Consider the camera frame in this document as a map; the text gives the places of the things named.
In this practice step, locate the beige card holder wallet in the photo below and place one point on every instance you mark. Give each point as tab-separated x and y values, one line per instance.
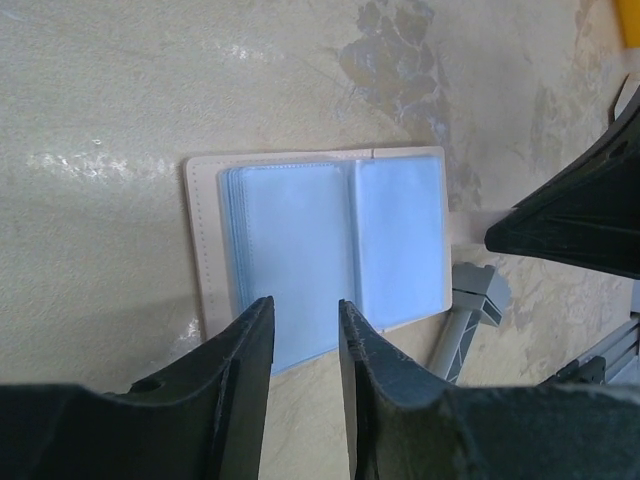
309	229

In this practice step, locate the grey truss piece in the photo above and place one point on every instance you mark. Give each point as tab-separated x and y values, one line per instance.
480	295

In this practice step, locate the white grey metronome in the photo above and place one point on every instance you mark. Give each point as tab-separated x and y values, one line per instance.
627	91

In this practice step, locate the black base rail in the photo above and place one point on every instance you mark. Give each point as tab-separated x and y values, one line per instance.
613	360

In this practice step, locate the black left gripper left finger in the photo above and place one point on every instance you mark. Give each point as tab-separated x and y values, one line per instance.
201	417

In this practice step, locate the yellow bin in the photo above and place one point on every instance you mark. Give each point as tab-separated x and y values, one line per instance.
629	16

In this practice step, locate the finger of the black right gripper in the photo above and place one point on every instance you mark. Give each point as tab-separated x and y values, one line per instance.
588	214

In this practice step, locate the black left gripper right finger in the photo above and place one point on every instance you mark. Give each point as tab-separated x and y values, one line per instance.
403	422

